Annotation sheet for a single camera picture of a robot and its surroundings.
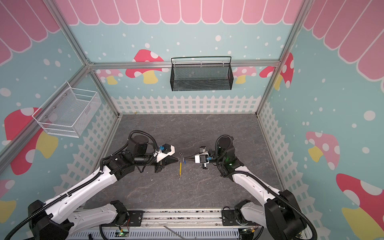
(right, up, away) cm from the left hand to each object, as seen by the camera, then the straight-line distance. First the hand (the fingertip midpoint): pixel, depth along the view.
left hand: (175, 161), depth 70 cm
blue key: (+5, 0, -2) cm, 5 cm away
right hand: (+5, +3, -1) cm, 6 cm away
